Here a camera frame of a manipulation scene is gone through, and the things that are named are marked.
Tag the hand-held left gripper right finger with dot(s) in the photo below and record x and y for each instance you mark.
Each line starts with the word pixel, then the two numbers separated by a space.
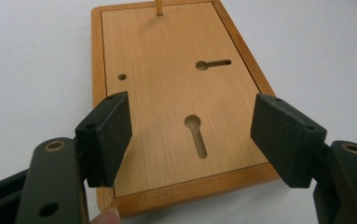
pixel 285 140

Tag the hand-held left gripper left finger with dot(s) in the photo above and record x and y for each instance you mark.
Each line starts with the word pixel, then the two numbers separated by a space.
pixel 104 140

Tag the wooden picture frame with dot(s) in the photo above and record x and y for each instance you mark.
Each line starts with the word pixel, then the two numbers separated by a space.
pixel 167 93

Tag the wooden frame stand peg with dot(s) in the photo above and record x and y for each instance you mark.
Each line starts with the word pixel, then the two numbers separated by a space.
pixel 159 7

